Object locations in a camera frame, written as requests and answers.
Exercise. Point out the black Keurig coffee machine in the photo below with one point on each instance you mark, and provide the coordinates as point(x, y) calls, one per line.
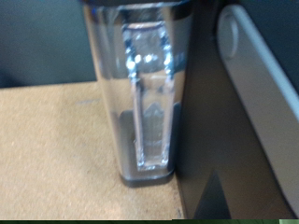
point(211, 124)

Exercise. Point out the dark grey partition panel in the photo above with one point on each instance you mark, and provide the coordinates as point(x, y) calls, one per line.
point(40, 40)

